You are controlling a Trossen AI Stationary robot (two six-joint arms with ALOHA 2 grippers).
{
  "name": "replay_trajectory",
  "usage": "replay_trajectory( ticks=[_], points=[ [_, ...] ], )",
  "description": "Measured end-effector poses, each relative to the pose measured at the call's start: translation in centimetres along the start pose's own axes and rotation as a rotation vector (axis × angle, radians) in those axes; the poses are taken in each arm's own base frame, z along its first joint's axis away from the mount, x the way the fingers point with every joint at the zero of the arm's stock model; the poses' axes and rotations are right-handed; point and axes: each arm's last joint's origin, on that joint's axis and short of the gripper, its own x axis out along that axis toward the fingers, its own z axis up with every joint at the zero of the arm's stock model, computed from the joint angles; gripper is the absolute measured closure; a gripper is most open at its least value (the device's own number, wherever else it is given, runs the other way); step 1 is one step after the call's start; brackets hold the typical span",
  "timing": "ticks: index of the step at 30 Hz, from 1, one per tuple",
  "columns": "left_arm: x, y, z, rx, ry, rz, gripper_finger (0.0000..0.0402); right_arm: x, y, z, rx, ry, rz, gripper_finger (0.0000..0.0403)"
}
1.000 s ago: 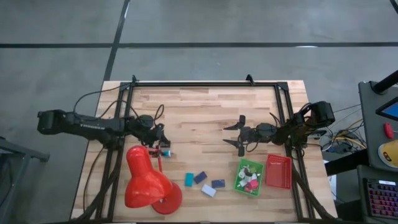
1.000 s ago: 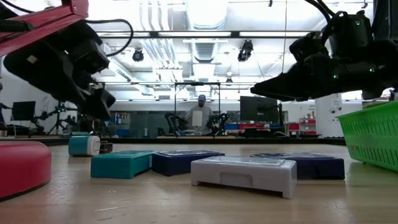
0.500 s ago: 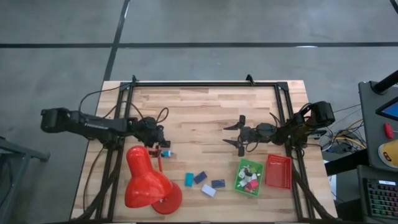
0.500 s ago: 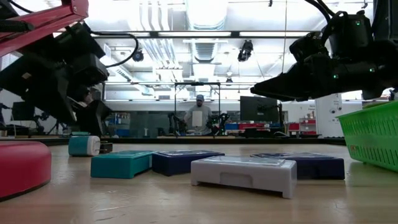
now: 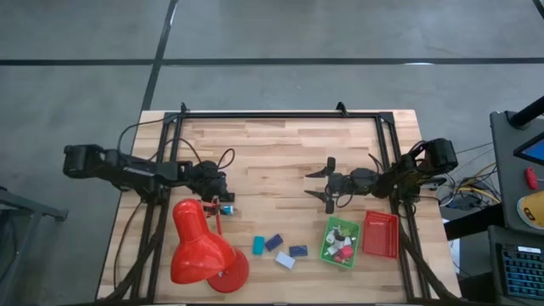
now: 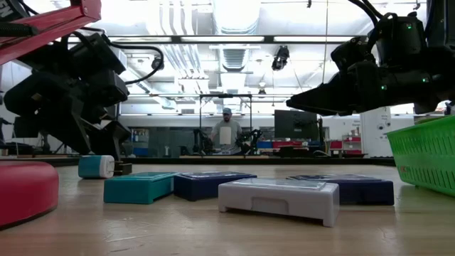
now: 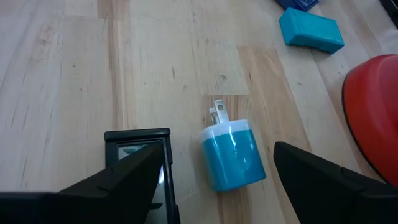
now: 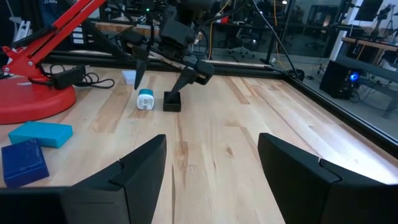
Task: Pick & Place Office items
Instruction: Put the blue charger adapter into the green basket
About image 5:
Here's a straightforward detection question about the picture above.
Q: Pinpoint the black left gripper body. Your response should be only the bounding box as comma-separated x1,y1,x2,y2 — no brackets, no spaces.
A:
189,160,235,203

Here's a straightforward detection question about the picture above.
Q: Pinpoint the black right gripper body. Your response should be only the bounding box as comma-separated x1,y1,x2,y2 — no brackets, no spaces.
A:
326,167,379,201

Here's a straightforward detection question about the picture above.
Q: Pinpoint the white rectangular box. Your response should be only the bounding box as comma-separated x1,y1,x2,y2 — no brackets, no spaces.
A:
274,251,297,270

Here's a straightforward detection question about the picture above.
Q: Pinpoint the green plastic basket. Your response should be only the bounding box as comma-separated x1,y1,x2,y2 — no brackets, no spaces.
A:
320,216,362,269

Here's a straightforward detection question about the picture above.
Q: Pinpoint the red plastic basket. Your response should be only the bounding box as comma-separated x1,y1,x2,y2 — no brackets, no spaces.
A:
362,210,400,259

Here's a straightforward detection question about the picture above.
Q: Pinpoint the red desk lamp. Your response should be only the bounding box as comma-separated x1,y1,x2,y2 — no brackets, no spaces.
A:
169,197,251,294

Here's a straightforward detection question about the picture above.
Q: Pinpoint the grey control cart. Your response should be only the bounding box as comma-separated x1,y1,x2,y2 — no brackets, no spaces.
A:
489,109,544,233

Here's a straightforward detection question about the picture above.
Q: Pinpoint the grey metal stand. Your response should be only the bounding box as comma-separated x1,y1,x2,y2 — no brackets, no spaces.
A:
0,185,69,306

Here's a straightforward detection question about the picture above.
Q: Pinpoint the red button device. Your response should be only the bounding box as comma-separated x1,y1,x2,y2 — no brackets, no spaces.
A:
524,167,539,191

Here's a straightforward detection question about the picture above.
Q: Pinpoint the yellow white round object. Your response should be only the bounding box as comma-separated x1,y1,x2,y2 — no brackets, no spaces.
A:
516,190,544,230

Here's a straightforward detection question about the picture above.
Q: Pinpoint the blue screen monitor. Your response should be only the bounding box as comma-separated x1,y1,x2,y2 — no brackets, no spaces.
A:
513,132,544,167

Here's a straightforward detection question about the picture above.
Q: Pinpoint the black monitor pole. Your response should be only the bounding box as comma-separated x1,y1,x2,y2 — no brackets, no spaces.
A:
508,95,544,130

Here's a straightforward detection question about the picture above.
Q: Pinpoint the black aluminium table frame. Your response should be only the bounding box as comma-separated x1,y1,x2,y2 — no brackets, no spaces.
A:
101,110,458,305

